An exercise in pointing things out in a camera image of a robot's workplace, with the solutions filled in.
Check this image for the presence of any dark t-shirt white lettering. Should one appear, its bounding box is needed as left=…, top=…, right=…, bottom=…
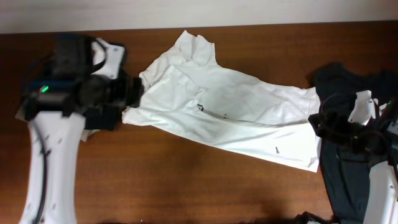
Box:
left=310, top=62, right=398, bottom=224

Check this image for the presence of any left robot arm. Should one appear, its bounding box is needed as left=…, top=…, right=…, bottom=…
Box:
left=20, top=34, right=144, bottom=223

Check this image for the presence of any folded beige garment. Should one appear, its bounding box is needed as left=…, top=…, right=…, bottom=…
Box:
left=15, top=108, right=99, bottom=142

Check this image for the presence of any white robot print t-shirt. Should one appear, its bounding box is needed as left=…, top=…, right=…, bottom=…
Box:
left=122, top=32, right=320, bottom=172

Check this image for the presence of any folded black garment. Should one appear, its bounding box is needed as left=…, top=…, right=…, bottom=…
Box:
left=18, top=52, right=131, bottom=131

